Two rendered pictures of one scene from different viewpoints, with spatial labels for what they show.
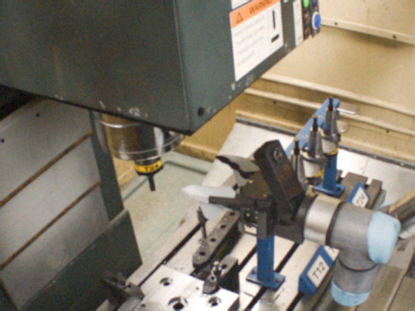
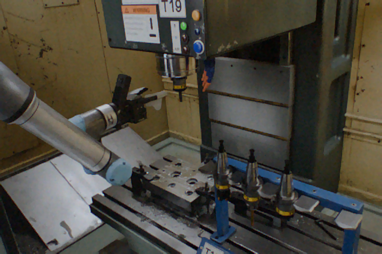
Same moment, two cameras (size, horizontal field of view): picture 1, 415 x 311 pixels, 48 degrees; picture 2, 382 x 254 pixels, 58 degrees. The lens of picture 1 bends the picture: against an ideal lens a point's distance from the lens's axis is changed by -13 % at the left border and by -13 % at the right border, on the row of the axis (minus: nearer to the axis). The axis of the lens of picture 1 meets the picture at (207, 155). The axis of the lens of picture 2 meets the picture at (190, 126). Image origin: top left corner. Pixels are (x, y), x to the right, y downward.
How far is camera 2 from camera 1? 153 cm
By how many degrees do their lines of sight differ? 83
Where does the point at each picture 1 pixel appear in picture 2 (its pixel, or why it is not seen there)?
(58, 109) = (268, 75)
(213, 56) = (114, 21)
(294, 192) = (115, 99)
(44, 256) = (236, 141)
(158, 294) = (201, 175)
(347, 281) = not seen: hidden behind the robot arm
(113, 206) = (301, 169)
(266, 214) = not seen: hidden behind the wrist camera
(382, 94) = not seen: outside the picture
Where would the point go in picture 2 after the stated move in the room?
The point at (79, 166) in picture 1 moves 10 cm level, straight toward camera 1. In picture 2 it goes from (275, 118) to (254, 121)
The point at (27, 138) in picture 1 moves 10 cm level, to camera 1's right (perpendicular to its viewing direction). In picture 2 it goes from (245, 76) to (246, 81)
